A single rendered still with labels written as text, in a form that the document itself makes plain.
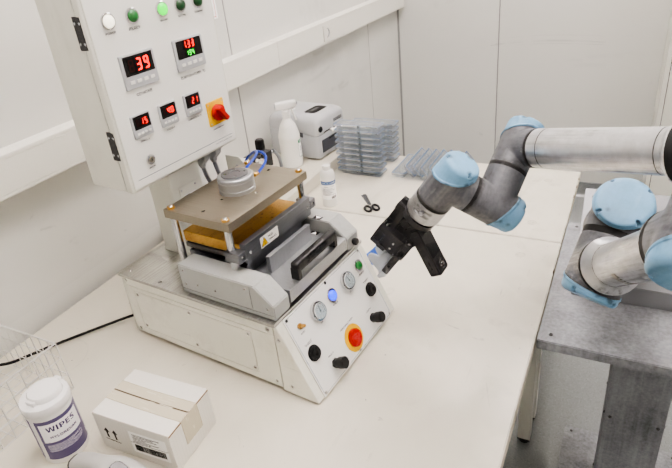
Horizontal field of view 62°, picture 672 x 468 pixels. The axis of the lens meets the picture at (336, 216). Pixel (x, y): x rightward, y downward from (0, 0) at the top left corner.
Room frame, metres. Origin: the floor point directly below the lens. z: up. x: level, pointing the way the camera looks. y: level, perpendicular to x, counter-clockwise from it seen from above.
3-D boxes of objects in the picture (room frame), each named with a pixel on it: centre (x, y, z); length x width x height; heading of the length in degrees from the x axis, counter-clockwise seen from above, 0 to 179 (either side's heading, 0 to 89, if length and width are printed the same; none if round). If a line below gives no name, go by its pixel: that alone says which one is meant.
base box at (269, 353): (1.13, 0.19, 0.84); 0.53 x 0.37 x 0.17; 56
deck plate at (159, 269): (1.14, 0.23, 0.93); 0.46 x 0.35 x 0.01; 56
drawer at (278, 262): (1.09, 0.17, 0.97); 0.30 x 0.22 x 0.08; 56
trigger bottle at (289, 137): (2.00, 0.14, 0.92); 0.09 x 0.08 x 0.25; 105
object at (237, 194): (1.16, 0.22, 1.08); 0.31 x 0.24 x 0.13; 146
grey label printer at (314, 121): (2.15, 0.07, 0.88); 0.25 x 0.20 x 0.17; 55
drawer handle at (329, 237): (1.02, 0.05, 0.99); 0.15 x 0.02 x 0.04; 146
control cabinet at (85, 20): (1.22, 0.35, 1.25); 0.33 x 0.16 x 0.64; 146
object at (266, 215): (1.13, 0.20, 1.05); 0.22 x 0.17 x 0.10; 146
